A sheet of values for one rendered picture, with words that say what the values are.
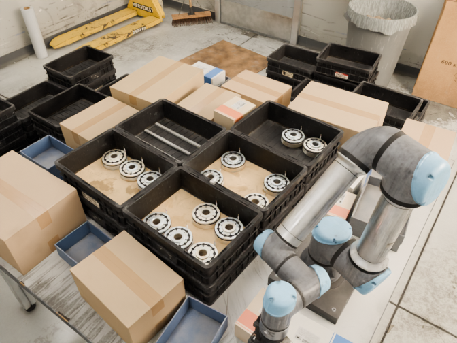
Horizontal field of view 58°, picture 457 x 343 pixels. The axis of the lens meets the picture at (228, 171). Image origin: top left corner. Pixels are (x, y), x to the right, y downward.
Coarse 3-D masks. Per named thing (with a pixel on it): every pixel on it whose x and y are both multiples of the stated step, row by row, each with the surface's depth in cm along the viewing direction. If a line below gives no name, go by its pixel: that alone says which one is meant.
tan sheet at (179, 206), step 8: (176, 192) 164; (184, 192) 164; (168, 200) 161; (176, 200) 161; (184, 200) 161; (192, 200) 161; (200, 200) 161; (160, 208) 158; (168, 208) 158; (176, 208) 158; (184, 208) 158; (192, 208) 158; (176, 216) 154; (184, 216) 154; (224, 216) 154; (176, 224) 152; (184, 224) 152; (192, 224) 152; (192, 232) 149; (200, 232) 149; (208, 232) 149; (200, 240) 146; (208, 240) 146; (216, 240) 146
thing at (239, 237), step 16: (192, 176) 157; (144, 192) 150; (224, 192) 150; (128, 208) 145; (256, 208) 144; (144, 224) 139; (256, 224) 141; (160, 240) 135; (240, 240) 136; (192, 256) 129; (224, 256) 131; (208, 272) 127
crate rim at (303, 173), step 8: (240, 136) 174; (208, 144) 170; (256, 144) 170; (200, 152) 166; (272, 152) 167; (288, 160) 163; (304, 168) 159; (296, 176) 156; (304, 176) 159; (216, 184) 153; (288, 184) 153; (296, 184) 156; (232, 192) 150; (280, 192) 150; (288, 192) 153; (248, 200) 147; (272, 200) 147; (280, 200) 150; (264, 208) 144; (272, 208) 147
